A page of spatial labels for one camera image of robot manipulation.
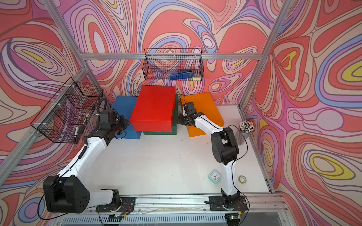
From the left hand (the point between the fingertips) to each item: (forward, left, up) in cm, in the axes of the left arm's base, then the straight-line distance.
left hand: (130, 119), depth 83 cm
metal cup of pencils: (-3, -70, -4) cm, 70 cm away
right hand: (+7, -29, -13) cm, 32 cm away
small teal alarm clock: (-27, -50, -20) cm, 60 cm away
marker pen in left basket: (-12, +25, +4) cm, 28 cm away
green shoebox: (0, -26, -2) cm, 26 cm away
